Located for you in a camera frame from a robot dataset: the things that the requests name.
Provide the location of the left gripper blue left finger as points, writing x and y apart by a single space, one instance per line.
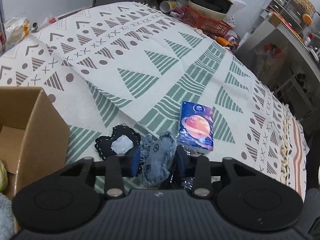
117 167

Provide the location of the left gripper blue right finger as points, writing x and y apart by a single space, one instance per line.
194 173

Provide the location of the black stitched fabric piece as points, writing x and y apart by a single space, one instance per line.
122 139

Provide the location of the blue planet tissue pack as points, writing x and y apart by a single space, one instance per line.
195 127

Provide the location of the blue denim fabric piece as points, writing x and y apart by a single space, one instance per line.
157 157

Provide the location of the grey fluffy plush toy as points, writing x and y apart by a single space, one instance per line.
6 218

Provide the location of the brown cardboard box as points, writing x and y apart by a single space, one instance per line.
34 141

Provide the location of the patterned white bed blanket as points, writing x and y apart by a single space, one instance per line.
126 63

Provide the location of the white desk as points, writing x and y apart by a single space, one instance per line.
273 30

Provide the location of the red plastic basket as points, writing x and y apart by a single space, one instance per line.
207 25

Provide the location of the black and cream pot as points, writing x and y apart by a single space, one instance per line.
213 9

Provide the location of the yellow white plastic bag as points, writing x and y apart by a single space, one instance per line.
16 29

